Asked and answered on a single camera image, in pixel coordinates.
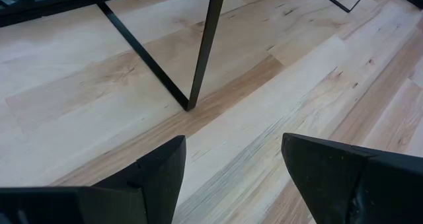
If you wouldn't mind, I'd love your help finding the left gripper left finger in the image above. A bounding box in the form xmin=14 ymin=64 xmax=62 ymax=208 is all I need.
xmin=0 ymin=135 xmax=187 ymax=224

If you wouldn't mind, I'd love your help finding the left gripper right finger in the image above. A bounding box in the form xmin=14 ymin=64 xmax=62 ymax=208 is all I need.
xmin=281 ymin=133 xmax=423 ymax=224

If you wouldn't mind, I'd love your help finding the black aluminium table frame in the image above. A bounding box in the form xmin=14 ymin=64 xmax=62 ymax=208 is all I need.
xmin=0 ymin=0 xmax=423 ymax=29

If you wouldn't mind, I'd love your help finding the wooden shelf black metal frame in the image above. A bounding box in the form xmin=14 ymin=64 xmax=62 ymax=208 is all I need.
xmin=95 ymin=0 xmax=373 ymax=112

